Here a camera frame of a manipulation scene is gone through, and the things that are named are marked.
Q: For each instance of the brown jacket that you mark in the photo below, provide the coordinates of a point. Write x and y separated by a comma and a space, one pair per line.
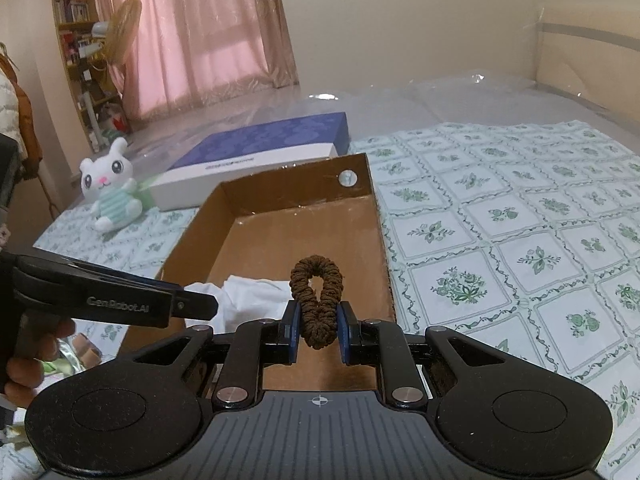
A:
27, 127

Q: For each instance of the floral green white tablecloth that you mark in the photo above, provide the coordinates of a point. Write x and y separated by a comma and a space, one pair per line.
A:
525, 238

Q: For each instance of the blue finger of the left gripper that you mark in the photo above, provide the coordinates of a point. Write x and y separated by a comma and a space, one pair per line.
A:
44, 282

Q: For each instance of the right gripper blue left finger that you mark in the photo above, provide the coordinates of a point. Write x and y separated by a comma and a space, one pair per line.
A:
287, 332

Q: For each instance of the pink curtain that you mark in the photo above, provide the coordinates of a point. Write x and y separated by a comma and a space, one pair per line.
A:
195, 53

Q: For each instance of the blue and white flat box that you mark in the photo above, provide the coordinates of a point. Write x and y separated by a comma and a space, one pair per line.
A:
229, 155

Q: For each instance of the white cloth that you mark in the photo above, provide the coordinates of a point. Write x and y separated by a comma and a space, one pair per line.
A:
243, 300

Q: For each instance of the white bunny plush toy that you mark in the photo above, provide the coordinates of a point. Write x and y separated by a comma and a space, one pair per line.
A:
109, 183

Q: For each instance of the wooden bookshelf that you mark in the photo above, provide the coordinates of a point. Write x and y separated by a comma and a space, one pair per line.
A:
98, 102

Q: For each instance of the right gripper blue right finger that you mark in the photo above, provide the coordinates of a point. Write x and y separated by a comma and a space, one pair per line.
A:
382, 346

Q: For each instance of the green rectangular box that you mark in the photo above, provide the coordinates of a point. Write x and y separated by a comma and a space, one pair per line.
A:
144, 193

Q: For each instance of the brown hair scrunchie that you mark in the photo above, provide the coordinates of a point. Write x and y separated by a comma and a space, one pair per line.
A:
316, 285

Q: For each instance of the person's left hand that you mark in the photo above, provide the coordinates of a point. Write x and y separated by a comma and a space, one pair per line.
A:
26, 374

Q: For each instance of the white puffer jacket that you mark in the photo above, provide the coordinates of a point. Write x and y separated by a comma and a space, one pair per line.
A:
10, 115

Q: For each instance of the tan toe separator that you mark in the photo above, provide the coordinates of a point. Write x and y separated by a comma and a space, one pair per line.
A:
88, 354

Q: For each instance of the brown cardboard tray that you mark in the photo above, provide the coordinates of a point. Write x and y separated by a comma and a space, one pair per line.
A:
259, 227

